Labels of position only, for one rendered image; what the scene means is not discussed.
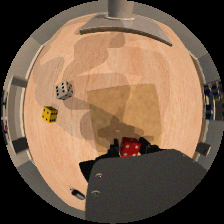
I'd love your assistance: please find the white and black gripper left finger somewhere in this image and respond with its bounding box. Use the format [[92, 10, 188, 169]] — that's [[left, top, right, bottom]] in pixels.
[[79, 138, 120, 183]]

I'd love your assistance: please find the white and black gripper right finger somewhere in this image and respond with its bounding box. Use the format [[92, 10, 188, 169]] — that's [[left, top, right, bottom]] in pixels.
[[139, 137, 166, 155]]

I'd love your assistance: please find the yellow die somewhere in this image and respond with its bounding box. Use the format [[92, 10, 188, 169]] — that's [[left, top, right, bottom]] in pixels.
[[42, 106, 58, 123]]

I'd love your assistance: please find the tan square mat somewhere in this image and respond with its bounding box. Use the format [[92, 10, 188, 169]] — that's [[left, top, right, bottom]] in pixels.
[[88, 84, 161, 156]]

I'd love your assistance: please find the white die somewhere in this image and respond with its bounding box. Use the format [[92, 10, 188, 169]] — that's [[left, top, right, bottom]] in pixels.
[[55, 80, 74, 100]]

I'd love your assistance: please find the red die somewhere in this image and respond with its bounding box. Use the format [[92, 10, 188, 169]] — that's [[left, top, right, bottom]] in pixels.
[[120, 137, 141, 157]]

